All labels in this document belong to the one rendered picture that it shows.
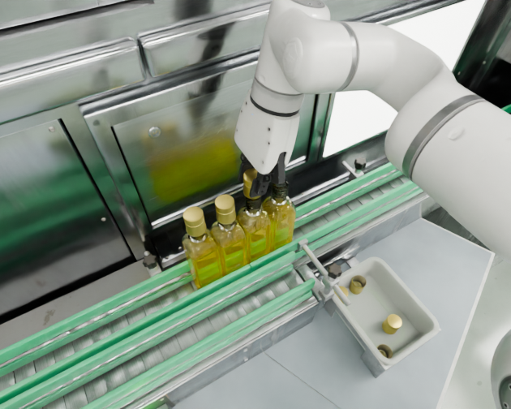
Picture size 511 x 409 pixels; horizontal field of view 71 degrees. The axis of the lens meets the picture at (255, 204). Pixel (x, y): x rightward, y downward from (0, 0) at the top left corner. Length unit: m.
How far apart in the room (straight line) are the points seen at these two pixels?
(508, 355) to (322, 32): 0.31
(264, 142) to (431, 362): 0.70
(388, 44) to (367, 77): 0.04
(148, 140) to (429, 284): 0.81
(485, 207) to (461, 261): 0.89
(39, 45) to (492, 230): 0.53
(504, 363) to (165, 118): 0.54
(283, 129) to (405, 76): 0.17
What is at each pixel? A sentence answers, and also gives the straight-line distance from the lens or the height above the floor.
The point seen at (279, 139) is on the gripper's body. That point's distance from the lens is 0.52.
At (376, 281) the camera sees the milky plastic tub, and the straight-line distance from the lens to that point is 1.03.
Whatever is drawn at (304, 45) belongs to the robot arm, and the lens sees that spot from 0.40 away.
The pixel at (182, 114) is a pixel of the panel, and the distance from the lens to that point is 0.64.
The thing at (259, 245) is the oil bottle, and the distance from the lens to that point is 0.75.
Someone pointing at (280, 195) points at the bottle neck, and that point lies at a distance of 0.68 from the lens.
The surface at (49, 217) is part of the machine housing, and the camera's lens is 0.76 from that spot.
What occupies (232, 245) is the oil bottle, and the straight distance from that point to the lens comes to 0.69.
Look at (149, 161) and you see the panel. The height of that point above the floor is 1.19.
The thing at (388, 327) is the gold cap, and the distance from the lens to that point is 0.95.
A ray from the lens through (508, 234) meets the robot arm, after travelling 0.29.
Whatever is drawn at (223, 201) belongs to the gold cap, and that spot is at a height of 1.16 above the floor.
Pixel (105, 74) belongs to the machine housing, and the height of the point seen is 1.37.
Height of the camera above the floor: 1.65
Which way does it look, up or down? 52 degrees down
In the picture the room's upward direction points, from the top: straight up
